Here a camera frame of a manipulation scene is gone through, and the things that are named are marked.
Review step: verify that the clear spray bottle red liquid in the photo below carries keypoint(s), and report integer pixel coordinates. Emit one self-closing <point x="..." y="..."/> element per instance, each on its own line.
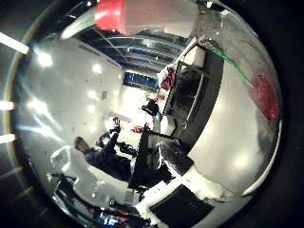
<point x="145" y="15"/>

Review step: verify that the red hanging cloth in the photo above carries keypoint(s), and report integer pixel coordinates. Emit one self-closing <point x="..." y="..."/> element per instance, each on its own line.
<point x="167" y="79"/>

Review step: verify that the person in dark jacket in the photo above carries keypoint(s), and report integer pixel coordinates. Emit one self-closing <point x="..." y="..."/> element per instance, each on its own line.
<point x="98" y="155"/>

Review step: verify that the black shelf rack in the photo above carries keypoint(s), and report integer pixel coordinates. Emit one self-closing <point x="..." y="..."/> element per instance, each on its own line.
<point x="190" y="91"/>

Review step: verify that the blue wall screen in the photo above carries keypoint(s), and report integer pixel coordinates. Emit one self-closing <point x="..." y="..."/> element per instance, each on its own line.
<point x="141" y="80"/>

